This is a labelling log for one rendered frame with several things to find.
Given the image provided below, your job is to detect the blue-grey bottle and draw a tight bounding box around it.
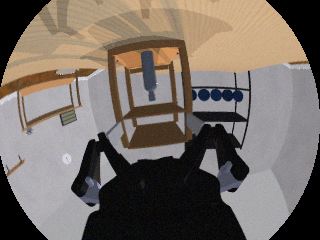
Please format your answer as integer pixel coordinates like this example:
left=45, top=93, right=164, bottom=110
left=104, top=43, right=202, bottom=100
left=141, top=51, right=157, bottom=101

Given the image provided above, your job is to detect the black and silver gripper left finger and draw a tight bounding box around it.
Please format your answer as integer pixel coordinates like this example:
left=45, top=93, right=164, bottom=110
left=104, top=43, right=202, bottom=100
left=71, top=122, right=145, bottom=207

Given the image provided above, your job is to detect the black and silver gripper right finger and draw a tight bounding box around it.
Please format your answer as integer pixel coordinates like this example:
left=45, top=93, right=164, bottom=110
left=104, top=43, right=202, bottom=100
left=166, top=113, right=250, bottom=193

